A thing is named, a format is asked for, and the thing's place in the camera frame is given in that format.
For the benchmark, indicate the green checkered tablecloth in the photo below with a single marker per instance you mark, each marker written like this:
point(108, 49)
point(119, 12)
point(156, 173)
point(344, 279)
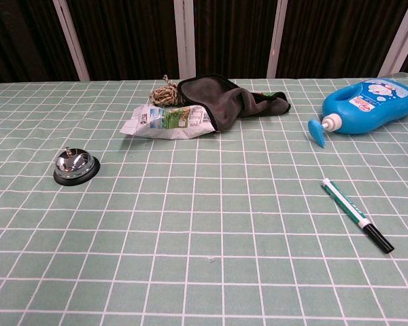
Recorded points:
point(204, 220)

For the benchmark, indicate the silver desk call bell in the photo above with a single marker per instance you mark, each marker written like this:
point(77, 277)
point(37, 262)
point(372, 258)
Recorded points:
point(75, 165)

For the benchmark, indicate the crumpled white green snack wrapper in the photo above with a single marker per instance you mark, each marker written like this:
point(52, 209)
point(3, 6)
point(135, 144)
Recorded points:
point(163, 123)

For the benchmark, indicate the dark grey microfibre cloth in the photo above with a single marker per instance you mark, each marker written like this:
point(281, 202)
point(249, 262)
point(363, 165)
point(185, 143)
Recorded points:
point(224, 102)

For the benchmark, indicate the green white marker black cap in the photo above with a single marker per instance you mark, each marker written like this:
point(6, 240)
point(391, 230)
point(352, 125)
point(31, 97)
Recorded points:
point(350, 207)

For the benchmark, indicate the blue pump lotion bottle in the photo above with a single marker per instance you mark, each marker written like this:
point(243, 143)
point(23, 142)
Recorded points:
point(370, 105)

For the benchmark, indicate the white vertical frame post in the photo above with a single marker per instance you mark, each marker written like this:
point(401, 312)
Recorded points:
point(277, 37)
point(399, 37)
point(70, 37)
point(184, 37)

